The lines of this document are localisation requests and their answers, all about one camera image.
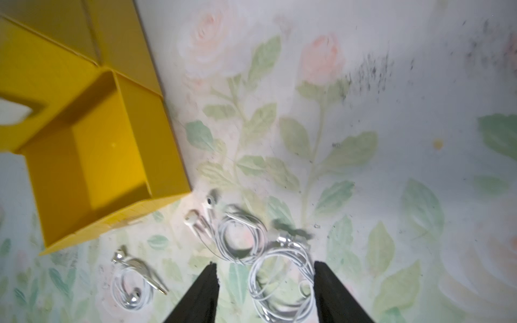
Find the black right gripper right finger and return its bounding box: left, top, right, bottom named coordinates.
left=313, top=261, right=374, bottom=323

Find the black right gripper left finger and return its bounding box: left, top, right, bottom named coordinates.
left=164, top=262, right=219, bottom=323

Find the yellow drawer cabinet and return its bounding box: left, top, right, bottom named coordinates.
left=1, top=1, right=191, bottom=254

